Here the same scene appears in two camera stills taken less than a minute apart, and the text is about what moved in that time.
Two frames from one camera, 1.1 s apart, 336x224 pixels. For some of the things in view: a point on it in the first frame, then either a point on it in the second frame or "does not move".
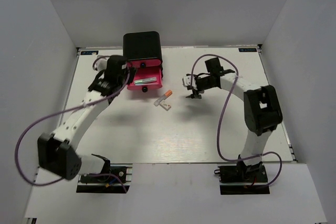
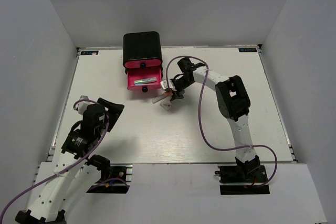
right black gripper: [195, 96] to [177, 96]
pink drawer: [144, 73] does not move
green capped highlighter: [149, 80] does not move
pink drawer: [143, 63] does not move
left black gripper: [132, 72] to [114, 111]
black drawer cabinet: [146, 44] does not move
